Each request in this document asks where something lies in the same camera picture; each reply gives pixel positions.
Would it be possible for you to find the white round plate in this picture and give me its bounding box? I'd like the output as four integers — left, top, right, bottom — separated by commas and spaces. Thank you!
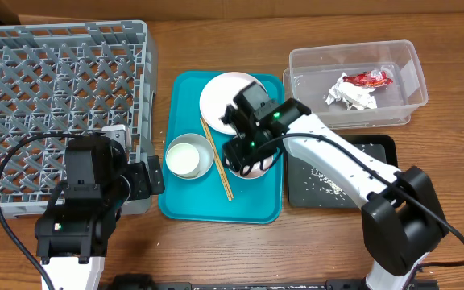
200, 72, 265, 135

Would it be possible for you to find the pink bowl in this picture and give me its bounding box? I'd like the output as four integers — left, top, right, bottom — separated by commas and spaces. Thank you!
229, 156, 274, 180

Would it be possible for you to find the grey-white bowl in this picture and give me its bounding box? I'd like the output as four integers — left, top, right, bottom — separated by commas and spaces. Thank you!
164, 133, 214, 180

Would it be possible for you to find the pile of rice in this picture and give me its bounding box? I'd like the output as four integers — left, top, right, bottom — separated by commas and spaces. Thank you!
302, 143, 382, 198

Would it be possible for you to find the white napkin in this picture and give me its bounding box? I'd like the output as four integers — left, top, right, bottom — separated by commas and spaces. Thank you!
325, 72, 378, 110

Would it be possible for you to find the red snack wrapper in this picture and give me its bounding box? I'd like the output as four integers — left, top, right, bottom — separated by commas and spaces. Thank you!
342, 70, 393, 88

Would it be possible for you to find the small white cup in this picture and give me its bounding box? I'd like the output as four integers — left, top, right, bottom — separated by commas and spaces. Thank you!
166, 143, 200, 178

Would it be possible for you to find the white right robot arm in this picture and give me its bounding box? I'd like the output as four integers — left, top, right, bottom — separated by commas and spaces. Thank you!
221, 82, 448, 289

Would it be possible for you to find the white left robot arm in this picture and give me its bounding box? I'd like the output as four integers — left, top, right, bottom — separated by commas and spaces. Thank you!
35, 135, 165, 289

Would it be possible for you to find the black waste tray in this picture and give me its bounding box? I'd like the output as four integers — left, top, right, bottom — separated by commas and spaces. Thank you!
287, 135, 398, 209

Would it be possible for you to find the clear plastic waste bin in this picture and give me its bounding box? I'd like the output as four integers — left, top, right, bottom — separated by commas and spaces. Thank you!
283, 40, 429, 129

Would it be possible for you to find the grey dishwasher rack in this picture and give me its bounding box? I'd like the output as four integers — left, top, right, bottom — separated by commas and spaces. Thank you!
0, 20, 158, 218

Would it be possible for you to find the teal serving tray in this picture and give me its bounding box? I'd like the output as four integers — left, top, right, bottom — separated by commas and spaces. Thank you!
159, 71, 284, 224

